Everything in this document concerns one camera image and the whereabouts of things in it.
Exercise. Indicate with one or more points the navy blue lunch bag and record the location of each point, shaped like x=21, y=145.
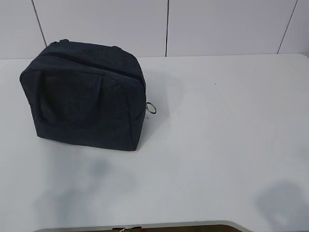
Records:
x=86, y=94

